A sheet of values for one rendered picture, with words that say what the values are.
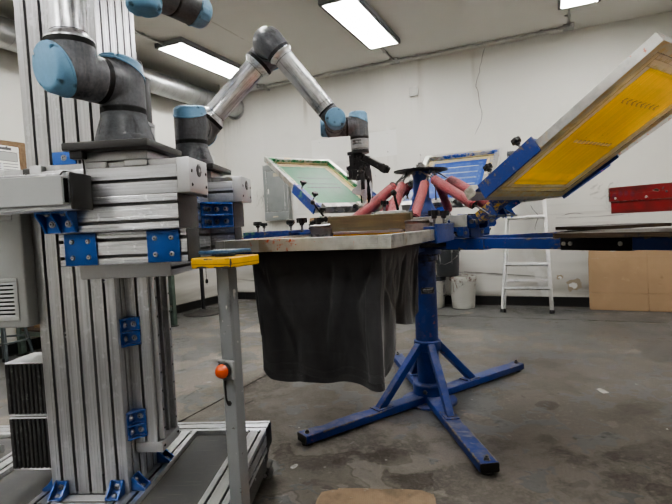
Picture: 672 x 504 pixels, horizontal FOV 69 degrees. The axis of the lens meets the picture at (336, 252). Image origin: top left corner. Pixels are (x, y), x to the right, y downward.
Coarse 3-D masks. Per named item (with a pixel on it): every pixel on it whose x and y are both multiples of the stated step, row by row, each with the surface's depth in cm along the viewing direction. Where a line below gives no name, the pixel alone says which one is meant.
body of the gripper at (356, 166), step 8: (352, 152) 195; (360, 152) 193; (368, 152) 195; (352, 160) 196; (360, 160) 195; (352, 168) 194; (360, 168) 193; (368, 168) 195; (352, 176) 195; (368, 176) 195
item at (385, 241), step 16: (240, 240) 150; (256, 240) 147; (272, 240) 145; (288, 240) 142; (304, 240) 140; (320, 240) 138; (336, 240) 136; (352, 240) 134; (368, 240) 132; (384, 240) 130; (400, 240) 137; (416, 240) 152; (432, 240) 171
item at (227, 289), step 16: (208, 256) 133; (224, 256) 129; (240, 256) 127; (256, 256) 133; (224, 272) 129; (224, 288) 130; (224, 304) 130; (224, 320) 130; (224, 336) 131; (224, 352) 131; (240, 352) 133; (240, 368) 133; (240, 384) 133; (224, 400) 132; (240, 400) 132; (240, 416) 132; (240, 432) 132; (240, 448) 132; (240, 464) 132; (240, 480) 132; (240, 496) 132
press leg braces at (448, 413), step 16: (416, 352) 268; (432, 352) 265; (448, 352) 283; (400, 368) 266; (416, 368) 305; (464, 368) 292; (400, 384) 262; (384, 400) 256; (448, 400) 245; (448, 416) 239
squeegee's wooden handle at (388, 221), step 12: (336, 216) 201; (348, 216) 198; (360, 216) 196; (372, 216) 194; (384, 216) 192; (396, 216) 190; (408, 216) 188; (336, 228) 201; (348, 228) 199; (360, 228) 196; (372, 228) 194; (384, 228) 192; (396, 228) 190
